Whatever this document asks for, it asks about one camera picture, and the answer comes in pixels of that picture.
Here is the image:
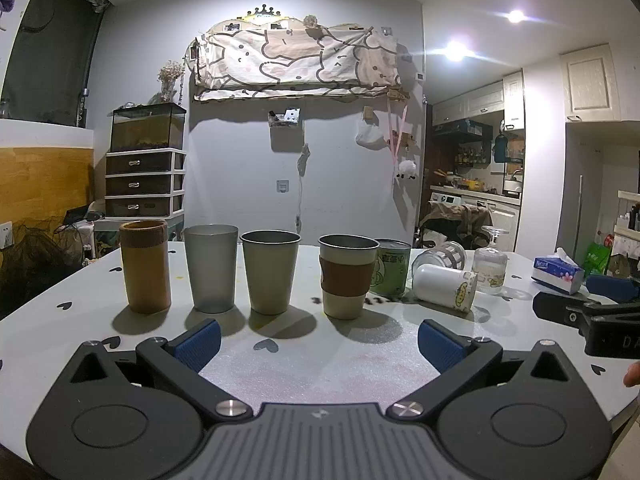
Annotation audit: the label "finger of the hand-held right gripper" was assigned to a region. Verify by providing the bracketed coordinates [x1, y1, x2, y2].
[585, 274, 640, 306]
[532, 292, 602, 329]

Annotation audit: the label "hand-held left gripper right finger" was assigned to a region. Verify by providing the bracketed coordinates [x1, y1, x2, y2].
[387, 319, 581, 419]

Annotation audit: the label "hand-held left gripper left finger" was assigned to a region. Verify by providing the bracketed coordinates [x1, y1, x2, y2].
[64, 319, 253, 421]

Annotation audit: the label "grey frosted cup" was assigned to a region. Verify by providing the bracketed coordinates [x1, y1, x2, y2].
[182, 224, 240, 314]

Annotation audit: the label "orange bamboo cup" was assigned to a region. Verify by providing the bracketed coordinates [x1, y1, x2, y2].
[119, 219, 172, 315]

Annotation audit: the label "olive metal cup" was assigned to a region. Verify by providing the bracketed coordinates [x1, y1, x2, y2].
[240, 230, 302, 316]

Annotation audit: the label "beige cup with brown sleeve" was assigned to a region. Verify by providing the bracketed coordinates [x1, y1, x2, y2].
[318, 233, 381, 320]

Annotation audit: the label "green bag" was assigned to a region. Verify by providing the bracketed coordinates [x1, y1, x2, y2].
[581, 241, 614, 275]

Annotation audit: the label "blue tissue pack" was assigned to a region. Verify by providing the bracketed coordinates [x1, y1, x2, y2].
[530, 247, 586, 295]

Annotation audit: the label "white mug with cartoon print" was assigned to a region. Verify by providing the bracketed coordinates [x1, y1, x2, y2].
[410, 262, 479, 314]

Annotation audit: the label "clear stemmed glass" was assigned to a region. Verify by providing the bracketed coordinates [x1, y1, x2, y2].
[472, 226, 510, 295]

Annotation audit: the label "green tin can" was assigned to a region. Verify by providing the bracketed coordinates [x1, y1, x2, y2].
[369, 238, 412, 297]

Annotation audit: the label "checkered glass lying sideways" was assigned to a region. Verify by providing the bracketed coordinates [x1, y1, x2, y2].
[419, 240, 469, 275]

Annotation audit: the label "chair with draped clothing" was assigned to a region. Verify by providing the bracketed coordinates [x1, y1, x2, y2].
[418, 204, 495, 251]

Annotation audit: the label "white washing machine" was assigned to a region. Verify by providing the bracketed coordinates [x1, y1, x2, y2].
[429, 190, 522, 253]

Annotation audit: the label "plastic drawer unit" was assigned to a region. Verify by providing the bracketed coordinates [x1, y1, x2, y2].
[104, 148, 187, 219]

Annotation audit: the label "cream upper cabinet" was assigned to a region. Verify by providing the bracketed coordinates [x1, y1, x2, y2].
[559, 43, 622, 123]

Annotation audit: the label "glass terrarium tank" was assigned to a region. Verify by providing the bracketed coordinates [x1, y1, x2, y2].
[109, 102, 189, 154]

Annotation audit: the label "white plastic bag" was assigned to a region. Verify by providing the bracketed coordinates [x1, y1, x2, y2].
[355, 119, 386, 149]

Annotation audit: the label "dried flower bouquet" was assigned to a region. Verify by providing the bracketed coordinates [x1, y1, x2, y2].
[158, 59, 186, 104]

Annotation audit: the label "cartoon printed blanket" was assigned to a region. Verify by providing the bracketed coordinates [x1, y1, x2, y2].
[192, 21, 404, 102]

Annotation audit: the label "dark window curtain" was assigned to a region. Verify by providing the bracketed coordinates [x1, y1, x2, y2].
[4, 0, 112, 127]

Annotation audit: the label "kitchen wall cabinets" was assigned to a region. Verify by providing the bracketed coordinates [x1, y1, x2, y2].
[431, 70, 527, 133]

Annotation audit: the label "small wall shelf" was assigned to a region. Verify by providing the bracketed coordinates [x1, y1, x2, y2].
[268, 107, 303, 129]

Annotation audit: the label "crown wall decoration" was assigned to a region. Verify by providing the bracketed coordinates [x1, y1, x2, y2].
[248, 4, 284, 24]

